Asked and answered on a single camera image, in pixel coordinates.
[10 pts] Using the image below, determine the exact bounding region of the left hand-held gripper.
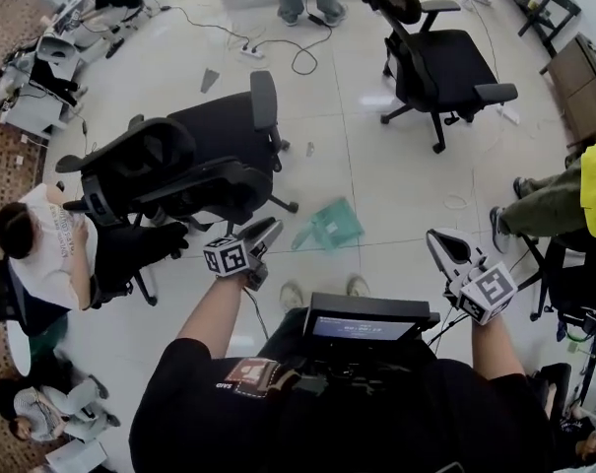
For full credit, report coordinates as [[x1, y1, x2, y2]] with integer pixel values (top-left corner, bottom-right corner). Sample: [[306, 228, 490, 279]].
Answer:
[[202, 217, 285, 293]]

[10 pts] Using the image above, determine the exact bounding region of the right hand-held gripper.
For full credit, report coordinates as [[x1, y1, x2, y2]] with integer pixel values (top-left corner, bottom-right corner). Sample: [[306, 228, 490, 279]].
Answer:
[[427, 228, 519, 326]]

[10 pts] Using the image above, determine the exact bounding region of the green long-handled dustpan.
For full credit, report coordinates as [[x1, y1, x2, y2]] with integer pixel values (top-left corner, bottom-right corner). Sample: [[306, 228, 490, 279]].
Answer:
[[291, 196, 366, 254]]

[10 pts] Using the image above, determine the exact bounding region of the person's left forearm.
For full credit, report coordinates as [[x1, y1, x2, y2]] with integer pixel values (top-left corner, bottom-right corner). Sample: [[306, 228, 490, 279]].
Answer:
[[176, 273, 248, 360]]

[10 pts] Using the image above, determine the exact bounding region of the person's right forearm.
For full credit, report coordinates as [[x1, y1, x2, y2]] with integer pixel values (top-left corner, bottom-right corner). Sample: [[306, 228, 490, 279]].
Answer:
[[469, 312, 526, 379]]

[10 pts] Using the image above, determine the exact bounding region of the person's left shoe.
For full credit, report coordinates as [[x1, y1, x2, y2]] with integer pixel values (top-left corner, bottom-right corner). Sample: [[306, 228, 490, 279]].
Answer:
[[279, 279, 305, 310]]

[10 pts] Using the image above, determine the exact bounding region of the person's shoe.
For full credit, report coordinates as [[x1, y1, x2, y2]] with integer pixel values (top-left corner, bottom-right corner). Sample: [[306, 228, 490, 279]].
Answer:
[[345, 273, 371, 299], [279, 279, 305, 310]]

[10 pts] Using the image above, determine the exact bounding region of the person's right shoe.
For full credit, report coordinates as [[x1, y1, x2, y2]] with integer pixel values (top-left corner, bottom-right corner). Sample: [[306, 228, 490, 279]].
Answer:
[[345, 273, 371, 299]]

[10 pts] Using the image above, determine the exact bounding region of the chest-mounted black monitor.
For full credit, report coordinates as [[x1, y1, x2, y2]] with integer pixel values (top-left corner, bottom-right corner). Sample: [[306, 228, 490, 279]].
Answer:
[[302, 292, 441, 348]]

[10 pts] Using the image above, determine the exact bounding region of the black mesh-back office chair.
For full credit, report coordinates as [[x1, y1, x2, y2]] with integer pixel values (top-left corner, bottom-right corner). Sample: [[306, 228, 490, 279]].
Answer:
[[55, 70, 300, 231]]

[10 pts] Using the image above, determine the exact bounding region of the black chest rig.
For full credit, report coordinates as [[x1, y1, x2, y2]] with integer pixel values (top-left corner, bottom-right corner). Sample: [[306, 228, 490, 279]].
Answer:
[[257, 335, 441, 396]]

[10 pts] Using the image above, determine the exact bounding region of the grey paper scrap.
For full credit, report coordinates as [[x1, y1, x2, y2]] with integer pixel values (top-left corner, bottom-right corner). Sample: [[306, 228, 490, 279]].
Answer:
[[200, 67, 222, 95]]

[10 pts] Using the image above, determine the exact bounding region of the person's black shirt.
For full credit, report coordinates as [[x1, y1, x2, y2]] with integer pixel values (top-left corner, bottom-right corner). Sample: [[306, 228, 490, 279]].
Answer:
[[128, 337, 558, 473]]

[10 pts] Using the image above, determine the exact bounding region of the brown wooden cabinet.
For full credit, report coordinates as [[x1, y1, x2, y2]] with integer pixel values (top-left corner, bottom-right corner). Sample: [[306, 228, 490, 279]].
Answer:
[[538, 32, 596, 151]]

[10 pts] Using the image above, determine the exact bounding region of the round green table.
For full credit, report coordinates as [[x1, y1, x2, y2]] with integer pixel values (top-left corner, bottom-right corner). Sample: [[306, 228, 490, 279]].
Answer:
[[4, 312, 71, 378]]

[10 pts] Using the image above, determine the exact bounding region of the white desk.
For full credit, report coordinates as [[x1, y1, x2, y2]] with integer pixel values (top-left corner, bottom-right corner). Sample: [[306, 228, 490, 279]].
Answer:
[[0, 79, 72, 140]]

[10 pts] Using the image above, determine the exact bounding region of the white paper sheet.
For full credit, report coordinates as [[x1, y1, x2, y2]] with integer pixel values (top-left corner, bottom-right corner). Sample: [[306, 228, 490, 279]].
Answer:
[[43, 439, 109, 473]]

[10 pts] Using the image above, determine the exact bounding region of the black floor cable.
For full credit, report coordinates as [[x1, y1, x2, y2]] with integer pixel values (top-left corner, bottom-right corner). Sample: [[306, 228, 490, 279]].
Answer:
[[250, 15, 334, 76]]

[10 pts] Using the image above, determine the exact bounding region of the black-frame table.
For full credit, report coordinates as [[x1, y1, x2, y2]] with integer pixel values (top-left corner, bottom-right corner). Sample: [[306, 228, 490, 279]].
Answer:
[[494, 0, 583, 59]]

